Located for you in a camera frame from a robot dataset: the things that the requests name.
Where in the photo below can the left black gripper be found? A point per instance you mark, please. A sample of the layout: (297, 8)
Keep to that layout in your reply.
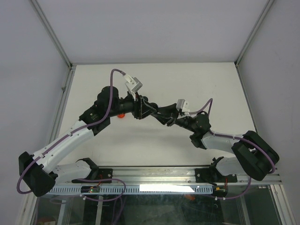
(138, 113)

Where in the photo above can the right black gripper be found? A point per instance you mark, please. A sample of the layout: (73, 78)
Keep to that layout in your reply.
(165, 114)

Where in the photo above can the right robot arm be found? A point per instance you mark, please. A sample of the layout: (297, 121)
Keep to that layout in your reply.
(251, 154)

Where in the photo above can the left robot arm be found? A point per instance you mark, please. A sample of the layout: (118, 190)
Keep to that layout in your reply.
(40, 170)

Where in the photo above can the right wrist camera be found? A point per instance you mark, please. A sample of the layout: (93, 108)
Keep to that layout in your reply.
(184, 105)

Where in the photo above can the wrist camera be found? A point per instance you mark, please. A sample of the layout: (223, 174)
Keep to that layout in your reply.
(132, 84)
(184, 105)

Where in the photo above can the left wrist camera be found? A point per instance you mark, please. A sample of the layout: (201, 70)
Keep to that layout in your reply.
(132, 84)

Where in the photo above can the aluminium mounting rail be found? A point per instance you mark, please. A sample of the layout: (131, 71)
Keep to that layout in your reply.
(175, 175)

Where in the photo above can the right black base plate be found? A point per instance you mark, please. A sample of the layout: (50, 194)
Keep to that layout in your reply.
(206, 175)

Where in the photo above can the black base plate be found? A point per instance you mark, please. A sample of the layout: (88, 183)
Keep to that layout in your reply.
(103, 174)
(206, 175)

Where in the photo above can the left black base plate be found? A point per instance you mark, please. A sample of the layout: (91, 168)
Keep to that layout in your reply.
(103, 174)

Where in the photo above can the white slotted cable duct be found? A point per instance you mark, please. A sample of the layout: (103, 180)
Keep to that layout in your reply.
(143, 189)

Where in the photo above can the left aluminium frame post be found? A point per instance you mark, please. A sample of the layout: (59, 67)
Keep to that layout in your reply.
(50, 31)

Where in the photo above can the aluminium frame post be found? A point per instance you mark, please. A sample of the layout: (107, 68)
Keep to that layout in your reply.
(50, 31)
(263, 14)

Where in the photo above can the right aluminium frame post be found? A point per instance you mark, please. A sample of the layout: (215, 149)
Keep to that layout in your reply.
(263, 14)

